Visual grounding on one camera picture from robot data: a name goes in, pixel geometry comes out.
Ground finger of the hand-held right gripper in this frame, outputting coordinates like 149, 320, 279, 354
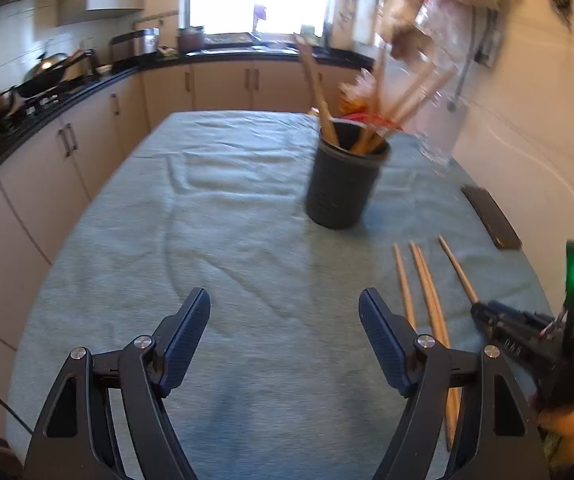
470, 300, 559, 362

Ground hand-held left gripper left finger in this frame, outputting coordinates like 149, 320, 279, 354
23, 287, 212, 480

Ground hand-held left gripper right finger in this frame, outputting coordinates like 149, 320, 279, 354
358, 287, 552, 480

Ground long wooden chopstick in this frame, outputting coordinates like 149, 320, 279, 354
416, 246, 463, 441
409, 241, 455, 451
438, 236, 479, 306
392, 243, 419, 333

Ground black perforated utensil holder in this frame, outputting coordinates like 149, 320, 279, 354
305, 120, 392, 230

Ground bunch of wooden chopsticks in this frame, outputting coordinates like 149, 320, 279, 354
294, 35, 458, 156

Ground person's right hand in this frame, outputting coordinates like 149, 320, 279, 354
537, 400, 574, 466

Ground black smartphone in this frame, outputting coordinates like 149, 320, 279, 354
461, 185, 522, 251

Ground grey-green tablecloth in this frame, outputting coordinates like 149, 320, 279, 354
6, 110, 555, 480

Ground clear glass mug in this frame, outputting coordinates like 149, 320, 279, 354
407, 75, 460, 168

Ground red plastic basin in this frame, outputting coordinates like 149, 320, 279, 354
342, 112, 408, 133

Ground beige base cabinet row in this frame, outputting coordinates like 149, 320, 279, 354
0, 57, 368, 351

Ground clear plastic bag orange contents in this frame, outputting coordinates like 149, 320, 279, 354
339, 67, 383, 116

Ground gas stove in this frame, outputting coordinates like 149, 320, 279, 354
0, 85, 92, 161

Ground black kitchen counter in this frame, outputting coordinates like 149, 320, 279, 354
0, 47, 373, 201

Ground black wok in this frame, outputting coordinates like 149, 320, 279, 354
17, 50, 92, 98

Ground silver rice cooker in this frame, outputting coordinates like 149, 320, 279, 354
110, 28, 160, 61

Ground brown cooking pot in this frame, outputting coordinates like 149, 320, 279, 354
178, 26, 205, 53

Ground white hanging cutting board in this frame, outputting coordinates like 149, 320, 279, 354
354, 0, 377, 43

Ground white wall socket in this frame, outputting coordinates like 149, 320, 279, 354
474, 30, 500, 68

